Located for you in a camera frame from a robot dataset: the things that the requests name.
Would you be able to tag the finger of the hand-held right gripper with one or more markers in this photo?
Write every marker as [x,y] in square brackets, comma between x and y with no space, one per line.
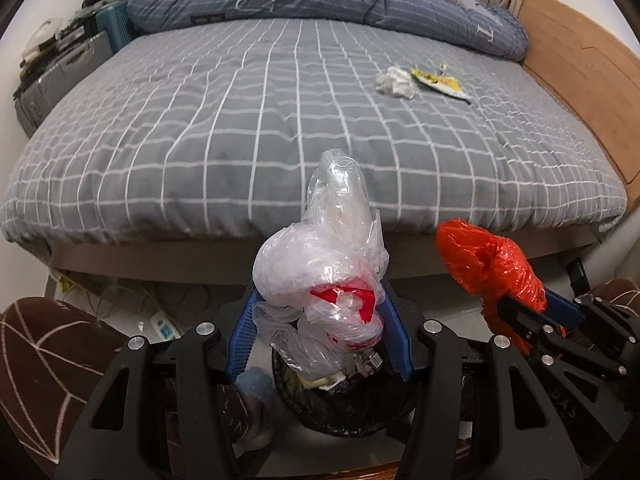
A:
[530,327]
[562,305]

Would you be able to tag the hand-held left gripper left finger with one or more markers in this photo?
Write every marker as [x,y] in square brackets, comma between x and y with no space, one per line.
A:
[242,340]

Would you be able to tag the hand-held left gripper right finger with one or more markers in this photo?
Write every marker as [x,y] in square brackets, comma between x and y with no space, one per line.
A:
[395,335]

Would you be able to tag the orange plastic bag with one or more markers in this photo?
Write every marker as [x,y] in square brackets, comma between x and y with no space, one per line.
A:
[480,260]

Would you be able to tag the black trash bin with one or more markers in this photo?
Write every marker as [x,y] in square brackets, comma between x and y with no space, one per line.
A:
[345,412]

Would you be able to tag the clear red-printed plastic bag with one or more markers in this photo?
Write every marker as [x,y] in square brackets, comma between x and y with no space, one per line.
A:
[320,260]

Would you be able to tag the white power strip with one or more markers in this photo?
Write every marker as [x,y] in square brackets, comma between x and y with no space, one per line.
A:
[164,327]

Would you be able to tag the grey checked bed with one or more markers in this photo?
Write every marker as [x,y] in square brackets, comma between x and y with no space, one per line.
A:
[200,110]

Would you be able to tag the crumpled white tissue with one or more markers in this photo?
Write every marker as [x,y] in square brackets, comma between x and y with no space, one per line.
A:
[397,82]

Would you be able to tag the yellow white flat wrapper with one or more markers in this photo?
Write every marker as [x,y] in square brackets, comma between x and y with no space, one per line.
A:
[442,82]

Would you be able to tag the grey ribbed suitcase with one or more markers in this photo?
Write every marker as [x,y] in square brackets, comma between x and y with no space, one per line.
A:
[60,80]

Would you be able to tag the teal suitcase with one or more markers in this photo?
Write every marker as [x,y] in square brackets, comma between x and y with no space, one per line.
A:
[117,25]

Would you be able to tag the white rounded object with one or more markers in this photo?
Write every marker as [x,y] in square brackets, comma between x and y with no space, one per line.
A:
[44,37]

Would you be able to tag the wooden bed frame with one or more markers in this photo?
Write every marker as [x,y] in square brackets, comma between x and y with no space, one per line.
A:
[575,60]

